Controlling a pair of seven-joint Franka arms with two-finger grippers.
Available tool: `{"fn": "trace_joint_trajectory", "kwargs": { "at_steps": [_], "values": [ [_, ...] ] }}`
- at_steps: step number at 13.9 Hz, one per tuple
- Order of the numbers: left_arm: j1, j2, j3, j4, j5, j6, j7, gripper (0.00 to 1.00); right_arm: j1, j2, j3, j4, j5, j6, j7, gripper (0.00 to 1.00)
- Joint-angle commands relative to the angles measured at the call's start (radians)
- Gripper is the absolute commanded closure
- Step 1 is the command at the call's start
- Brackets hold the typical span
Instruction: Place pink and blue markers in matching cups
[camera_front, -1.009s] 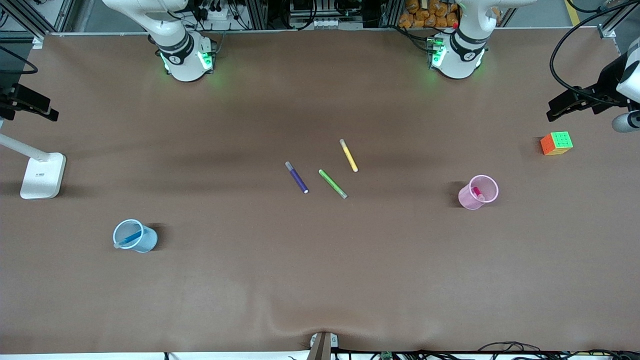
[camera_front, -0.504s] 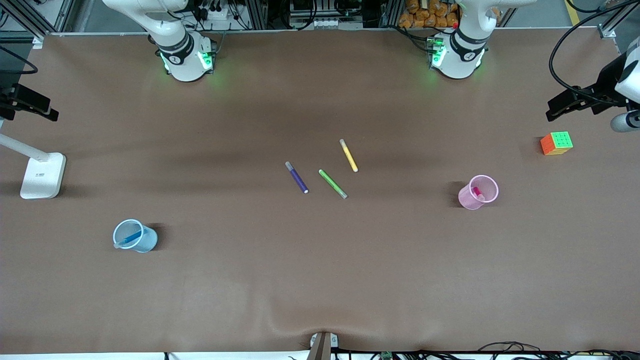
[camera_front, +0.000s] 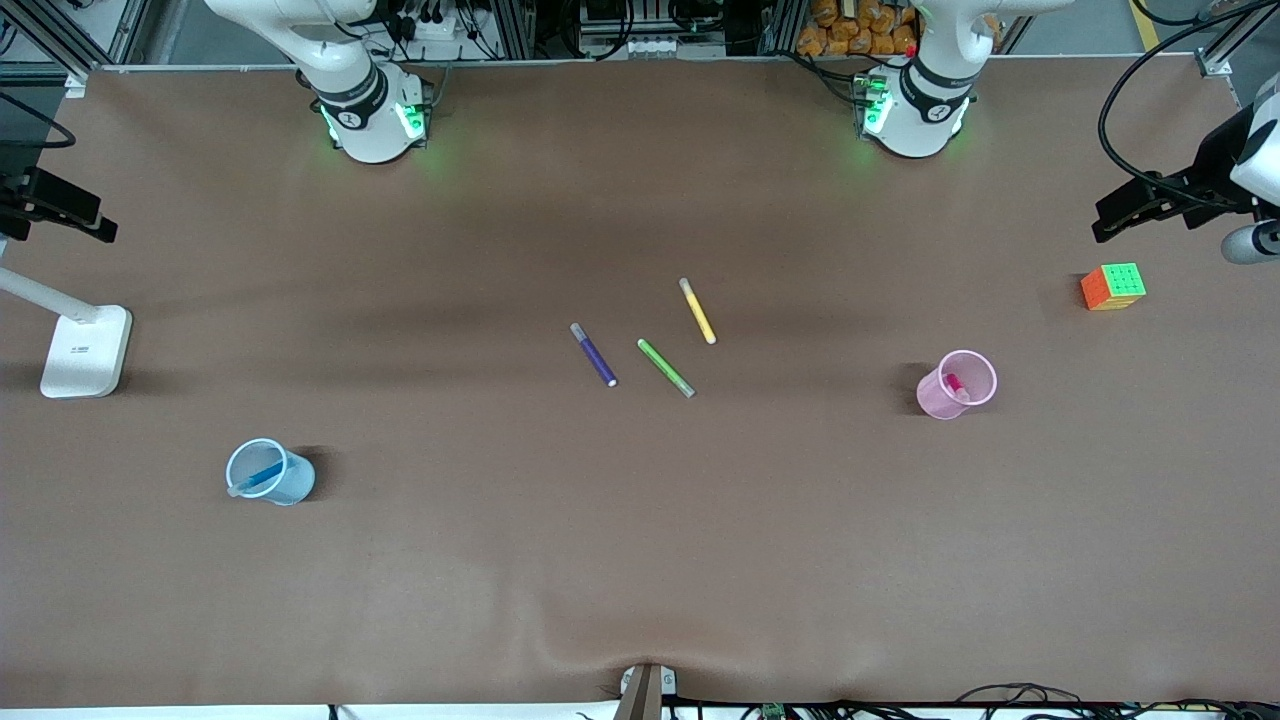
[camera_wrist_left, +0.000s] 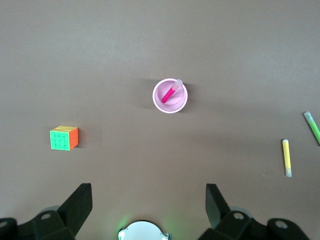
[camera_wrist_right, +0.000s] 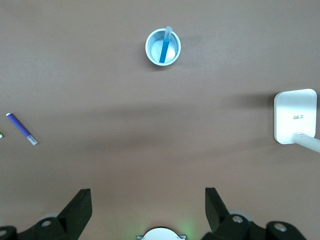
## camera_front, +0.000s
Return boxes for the pink plastic cup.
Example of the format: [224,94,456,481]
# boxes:
[916,349,999,421]

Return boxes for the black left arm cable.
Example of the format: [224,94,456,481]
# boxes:
[1098,0,1280,206]

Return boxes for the purple marker pen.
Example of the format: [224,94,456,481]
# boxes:
[569,322,618,388]

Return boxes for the black cable bundle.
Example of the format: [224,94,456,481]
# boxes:
[960,683,1280,720]

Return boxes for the yellow marker pen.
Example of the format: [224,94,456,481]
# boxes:
[678,277,718,346]

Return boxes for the colourful puzzle cube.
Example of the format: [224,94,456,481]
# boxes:
[1080,262,1148,312]

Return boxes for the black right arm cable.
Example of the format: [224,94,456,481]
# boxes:
[0,90,77,149]

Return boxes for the blue marker pen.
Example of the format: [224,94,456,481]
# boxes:
[228,460,284,498]

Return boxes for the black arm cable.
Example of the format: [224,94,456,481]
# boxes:
[1098,0,1280,206]
[0,90,77,149]

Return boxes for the light blue plastic cup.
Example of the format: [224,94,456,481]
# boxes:
[225,438,317,507]

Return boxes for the orange snack packets pile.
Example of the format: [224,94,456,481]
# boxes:
[797,0,921,57]

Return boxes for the green marker pen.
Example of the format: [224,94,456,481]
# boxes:
[637,338,696,399]

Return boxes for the white power strip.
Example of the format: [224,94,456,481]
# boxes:
[395,0,501,63]

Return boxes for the aluminium frame profile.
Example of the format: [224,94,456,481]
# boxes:
[1195,0,1280,77]
[0,0,116,99]

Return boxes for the brown table cover sheet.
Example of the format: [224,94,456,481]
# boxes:
[0,55,1280,709]

